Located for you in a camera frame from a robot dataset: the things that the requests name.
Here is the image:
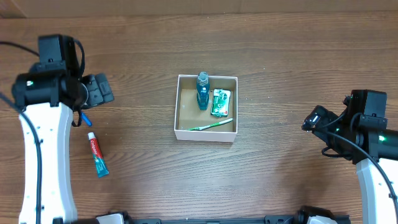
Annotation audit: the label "blue disposable razor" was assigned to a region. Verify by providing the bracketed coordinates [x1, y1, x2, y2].
[81, 112, 92, 127]

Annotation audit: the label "red teal toothpaste tube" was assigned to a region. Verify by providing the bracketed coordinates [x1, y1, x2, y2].
[88, 132, 109, 178]

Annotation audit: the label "teal mouthwash bottle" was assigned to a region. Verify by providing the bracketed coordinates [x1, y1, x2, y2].
[197, 72, 210, 110]

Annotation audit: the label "green white toothbrush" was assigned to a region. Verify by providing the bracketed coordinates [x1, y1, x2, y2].
[187, 118, 233, 131]

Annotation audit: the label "green white soap packet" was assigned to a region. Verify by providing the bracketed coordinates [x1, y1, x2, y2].
[211, 88, 231, 117]

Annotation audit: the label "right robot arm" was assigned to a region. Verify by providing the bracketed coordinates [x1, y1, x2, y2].
[302, 90, 397, 223]

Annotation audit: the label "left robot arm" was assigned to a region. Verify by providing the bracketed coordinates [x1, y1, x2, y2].
[12, 34, 114, 223]

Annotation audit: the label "white cardboard box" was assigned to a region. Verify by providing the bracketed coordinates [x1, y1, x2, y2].
[174, 75, 239, 142]

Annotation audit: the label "right black cable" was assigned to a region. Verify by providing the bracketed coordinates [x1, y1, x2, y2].
[310, 111, 398, 215]

